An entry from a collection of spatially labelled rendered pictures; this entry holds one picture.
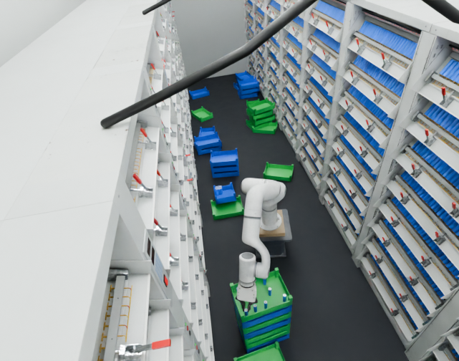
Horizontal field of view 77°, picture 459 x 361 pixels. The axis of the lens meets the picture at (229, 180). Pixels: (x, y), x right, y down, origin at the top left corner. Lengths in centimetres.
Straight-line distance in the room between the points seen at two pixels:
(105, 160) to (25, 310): 34
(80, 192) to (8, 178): 20
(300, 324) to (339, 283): 45
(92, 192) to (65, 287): 20
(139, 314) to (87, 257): 24
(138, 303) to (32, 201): 30
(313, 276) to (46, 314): 214
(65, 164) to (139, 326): 39
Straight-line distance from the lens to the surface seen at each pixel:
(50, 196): 67
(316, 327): 229
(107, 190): 61
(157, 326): 90
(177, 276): 119
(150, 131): 125
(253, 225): 148
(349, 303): 240
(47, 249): 56
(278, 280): 186
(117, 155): 70
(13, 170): 81
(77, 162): 73
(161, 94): 76
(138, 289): 74
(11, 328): 51
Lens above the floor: 210
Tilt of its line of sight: 41 degrees down
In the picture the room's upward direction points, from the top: 8 degrees counter-clockwise
